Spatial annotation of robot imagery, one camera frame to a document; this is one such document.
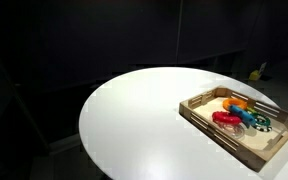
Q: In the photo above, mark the wooden slatted tray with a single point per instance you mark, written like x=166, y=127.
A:
x=217, y=136

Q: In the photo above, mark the yellow box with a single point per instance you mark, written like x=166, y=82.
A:
x=254, y=76

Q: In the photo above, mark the white card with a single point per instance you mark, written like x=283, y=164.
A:
x=262, y=67

